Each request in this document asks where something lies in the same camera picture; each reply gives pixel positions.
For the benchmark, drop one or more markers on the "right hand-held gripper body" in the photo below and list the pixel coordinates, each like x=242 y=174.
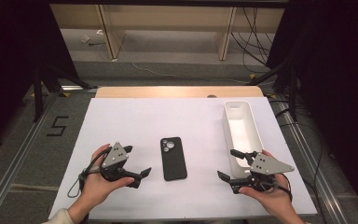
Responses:
x=267 y=165

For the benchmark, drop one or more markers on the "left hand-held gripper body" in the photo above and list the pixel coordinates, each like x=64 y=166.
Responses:
x=115 y=155

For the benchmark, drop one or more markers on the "white plastic bin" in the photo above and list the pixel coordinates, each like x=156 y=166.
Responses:
x=240 y=130

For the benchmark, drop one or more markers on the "person's right hand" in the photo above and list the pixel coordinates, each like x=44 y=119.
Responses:
x=273 y=199

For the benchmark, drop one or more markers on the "person's left hand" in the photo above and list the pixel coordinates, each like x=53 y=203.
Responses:
x=98 y=188

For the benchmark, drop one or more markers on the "white paper sheet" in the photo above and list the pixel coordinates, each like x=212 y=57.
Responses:
x=130 y=118

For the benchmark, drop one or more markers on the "dark round table grommet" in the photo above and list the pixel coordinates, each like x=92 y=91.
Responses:
x=211 y=96

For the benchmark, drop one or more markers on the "black metal stand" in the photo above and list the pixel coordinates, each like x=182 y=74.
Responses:
x=38 y=93
x=293 y=93

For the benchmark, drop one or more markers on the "black curtain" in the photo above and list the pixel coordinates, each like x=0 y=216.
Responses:
x=6 y=46
x=338 y=77

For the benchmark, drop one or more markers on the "white paper scrap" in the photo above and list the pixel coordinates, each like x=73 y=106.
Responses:
x=85 y=39

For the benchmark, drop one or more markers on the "wooden shelf unit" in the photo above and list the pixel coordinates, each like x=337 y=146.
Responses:
x=167 y=17

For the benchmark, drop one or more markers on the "aluminium floor rail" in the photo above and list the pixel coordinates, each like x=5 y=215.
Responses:
x=12 y=168
x=317 y=174

